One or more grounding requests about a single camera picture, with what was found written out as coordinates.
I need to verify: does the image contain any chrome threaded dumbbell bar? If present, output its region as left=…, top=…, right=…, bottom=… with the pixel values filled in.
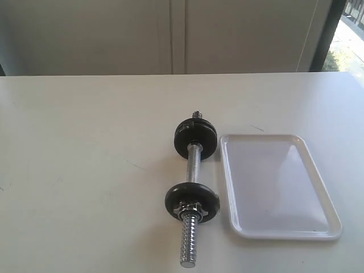
left=180, top=110, right=202, bottom=268

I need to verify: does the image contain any black weight plate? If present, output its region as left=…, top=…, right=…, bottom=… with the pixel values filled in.
left=164, top=182, right=220, bottom=223
left=175, top=118, right=216, bottom=132

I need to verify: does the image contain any black weight plate far end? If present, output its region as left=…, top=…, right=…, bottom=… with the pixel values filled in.
left=174, top=126, right=217, bottom=160

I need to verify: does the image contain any chrome spinlock collar nut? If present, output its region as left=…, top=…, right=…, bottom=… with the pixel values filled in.
left=173, top=201, right=204, bottom=222

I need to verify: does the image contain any white plastic tray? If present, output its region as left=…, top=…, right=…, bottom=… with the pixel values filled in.
left=220, top=134, right=343, bottom=241

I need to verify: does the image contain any white blind pull cord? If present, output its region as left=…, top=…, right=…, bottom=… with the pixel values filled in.
left=295, top=0, right=319, bottom=72

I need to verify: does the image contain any dark window frame post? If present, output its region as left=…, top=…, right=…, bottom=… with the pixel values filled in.
left=309, top=0, right=346, bottom=72

